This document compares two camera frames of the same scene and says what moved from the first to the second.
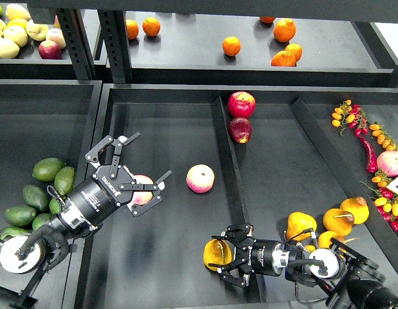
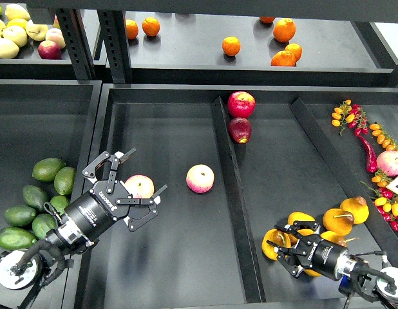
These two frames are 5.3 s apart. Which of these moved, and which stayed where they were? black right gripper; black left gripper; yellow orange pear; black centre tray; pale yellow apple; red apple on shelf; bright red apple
Moved: yellow orange pear; black right gripper; black left gripper
Stayed: black centre tray; pale yellow apple; bright red apple; red apple on shelf
